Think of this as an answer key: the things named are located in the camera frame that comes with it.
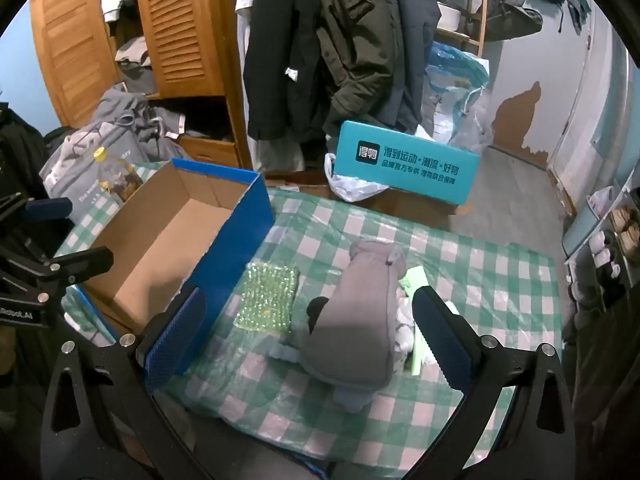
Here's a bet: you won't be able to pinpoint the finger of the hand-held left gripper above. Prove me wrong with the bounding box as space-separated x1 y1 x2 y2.
10 246 115 301
0 194 73 228

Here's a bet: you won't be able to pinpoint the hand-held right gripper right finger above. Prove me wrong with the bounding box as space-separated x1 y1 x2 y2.
411 285 573 480

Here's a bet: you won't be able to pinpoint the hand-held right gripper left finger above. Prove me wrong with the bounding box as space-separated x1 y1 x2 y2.
40 285 211 480

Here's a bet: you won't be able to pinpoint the green foam sheet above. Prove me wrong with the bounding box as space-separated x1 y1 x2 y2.
399 266 441 376

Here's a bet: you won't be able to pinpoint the blue cardboard box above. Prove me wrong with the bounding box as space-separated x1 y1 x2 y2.
72 158 275 378

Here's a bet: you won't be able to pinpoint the small grey hoodie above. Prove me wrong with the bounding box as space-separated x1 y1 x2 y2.
299 240 408 392

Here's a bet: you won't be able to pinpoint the green bubble wrap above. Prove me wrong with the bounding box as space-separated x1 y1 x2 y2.
234 261 301 333

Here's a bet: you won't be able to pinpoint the pale blue air cushion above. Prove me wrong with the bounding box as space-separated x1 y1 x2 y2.
267 342 303 363

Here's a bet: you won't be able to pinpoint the grey printed sweatshirt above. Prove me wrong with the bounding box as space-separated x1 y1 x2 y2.
39 122 146 221

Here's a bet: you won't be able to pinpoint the green checkered tablecloth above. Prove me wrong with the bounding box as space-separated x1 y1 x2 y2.
52 160 563 466

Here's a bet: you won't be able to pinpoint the yellow-capped oil bottle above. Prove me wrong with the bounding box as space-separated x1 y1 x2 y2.
92 146 143 203

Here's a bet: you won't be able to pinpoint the grey hoodie pile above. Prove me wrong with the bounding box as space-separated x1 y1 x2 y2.
90 87 188 161

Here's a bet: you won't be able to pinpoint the flat brown cardboard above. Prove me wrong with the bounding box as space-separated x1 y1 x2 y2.
265 170 473 231

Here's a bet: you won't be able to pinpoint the dark grey cloth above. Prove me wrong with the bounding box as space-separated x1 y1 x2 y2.
562 305 640 466

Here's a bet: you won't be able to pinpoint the folded grey clothes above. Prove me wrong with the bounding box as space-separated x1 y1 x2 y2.
114 37 158 96

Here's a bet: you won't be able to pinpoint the pale blue shoe rack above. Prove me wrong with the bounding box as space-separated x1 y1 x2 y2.
560 175 640 311

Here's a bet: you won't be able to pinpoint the black shoe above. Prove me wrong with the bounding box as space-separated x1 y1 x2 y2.
597 264 626 288

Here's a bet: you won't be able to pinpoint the crumpled white plastic bag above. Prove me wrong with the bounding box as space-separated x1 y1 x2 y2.
324 152 391 203

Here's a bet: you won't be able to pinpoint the white shoe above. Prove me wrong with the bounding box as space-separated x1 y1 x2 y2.
587 237 613 261

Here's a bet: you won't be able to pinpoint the teal printed box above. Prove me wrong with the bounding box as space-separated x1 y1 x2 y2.
332 120 481 206

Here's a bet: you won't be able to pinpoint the small white plastic bag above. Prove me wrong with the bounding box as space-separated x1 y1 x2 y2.
587 186 616 216

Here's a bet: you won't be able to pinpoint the wooden louvered wardrobe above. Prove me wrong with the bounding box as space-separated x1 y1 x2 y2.
27 0 253 171

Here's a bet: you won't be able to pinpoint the large clear plastic bags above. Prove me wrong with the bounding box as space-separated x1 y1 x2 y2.
422 42 493 153

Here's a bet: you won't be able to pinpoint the black hanging jacket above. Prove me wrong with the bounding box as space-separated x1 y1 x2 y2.
242 0 333 141

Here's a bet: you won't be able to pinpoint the grey-blue hanging jacket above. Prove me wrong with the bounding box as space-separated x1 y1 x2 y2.
375 0 441 133

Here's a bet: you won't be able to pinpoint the olive green hanging jacket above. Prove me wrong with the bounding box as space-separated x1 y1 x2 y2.
315 0 401 136

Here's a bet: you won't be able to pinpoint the white basin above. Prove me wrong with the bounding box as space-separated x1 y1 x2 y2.
437 2 463 31

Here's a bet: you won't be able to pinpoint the wooden shelf rack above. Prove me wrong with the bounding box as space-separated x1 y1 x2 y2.
432 0 491 58

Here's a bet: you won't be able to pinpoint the olive hanging bag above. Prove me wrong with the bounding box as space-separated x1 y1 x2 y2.
482 0 543 43

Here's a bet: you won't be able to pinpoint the teal hanging cloth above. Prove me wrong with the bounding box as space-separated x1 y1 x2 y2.
565 0 593 36

